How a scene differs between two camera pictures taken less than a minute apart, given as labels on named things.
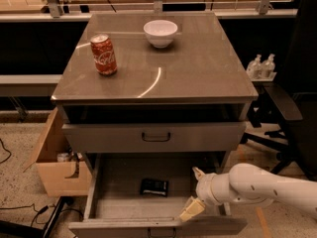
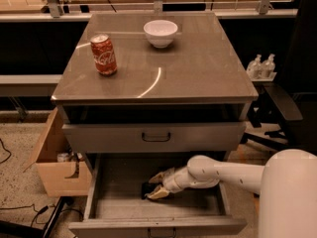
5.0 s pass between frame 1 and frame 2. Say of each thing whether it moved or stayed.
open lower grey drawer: stayed
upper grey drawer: stayed
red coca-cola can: stayed
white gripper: moved
